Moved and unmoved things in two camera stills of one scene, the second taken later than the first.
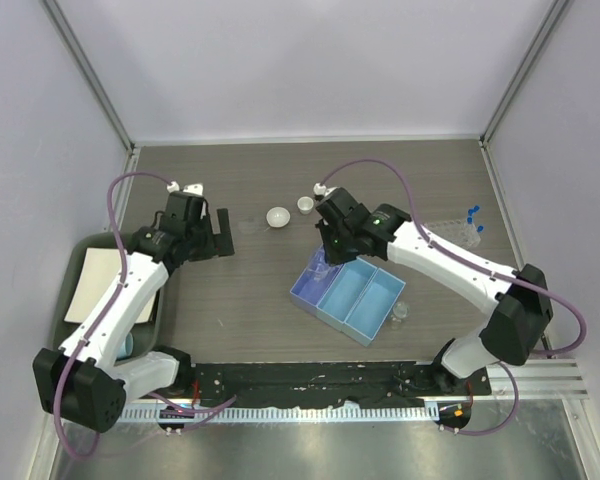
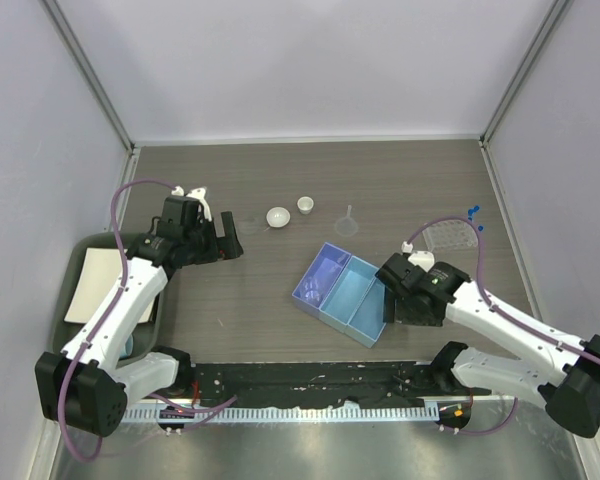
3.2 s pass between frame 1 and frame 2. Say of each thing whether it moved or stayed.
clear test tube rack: stayed
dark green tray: stayed
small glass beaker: moved
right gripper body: moved
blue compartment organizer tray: stayed
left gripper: stayed
